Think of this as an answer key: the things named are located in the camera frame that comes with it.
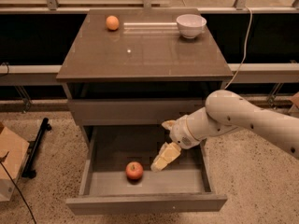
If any black cable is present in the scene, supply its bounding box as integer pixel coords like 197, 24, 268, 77
0, 151, 37, 224

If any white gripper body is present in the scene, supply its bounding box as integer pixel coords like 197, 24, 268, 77
169, 116, 200, 149

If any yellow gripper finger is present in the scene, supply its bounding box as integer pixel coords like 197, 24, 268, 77
162, 120, 176, 131
150, 142, 181, 172

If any grey drawer cabinet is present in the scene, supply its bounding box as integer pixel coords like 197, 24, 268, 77
57, 9, 232, 140

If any orange fruit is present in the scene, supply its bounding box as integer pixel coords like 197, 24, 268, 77
106, 16, 120, 31

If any red apple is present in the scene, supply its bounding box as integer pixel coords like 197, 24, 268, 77
125, 161, 143, 180

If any white ceramic bowl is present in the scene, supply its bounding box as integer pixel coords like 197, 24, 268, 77
177, 14, 206, 38

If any open grey middle drawer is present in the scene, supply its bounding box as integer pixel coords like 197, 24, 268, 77
66, 125, 227, 215

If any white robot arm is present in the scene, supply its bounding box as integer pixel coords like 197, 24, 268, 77
150, 90, 299, 172

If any white power cable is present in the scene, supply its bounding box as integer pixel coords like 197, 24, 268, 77
223, 7, 253, 91

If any closed grey top drawer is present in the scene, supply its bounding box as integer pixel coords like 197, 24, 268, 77
68, 99, 205, 126

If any cardboard box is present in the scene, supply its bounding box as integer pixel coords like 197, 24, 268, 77
0, 123, 29, 202

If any black metal stand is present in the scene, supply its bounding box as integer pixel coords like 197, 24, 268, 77
21, 118, 51, 179

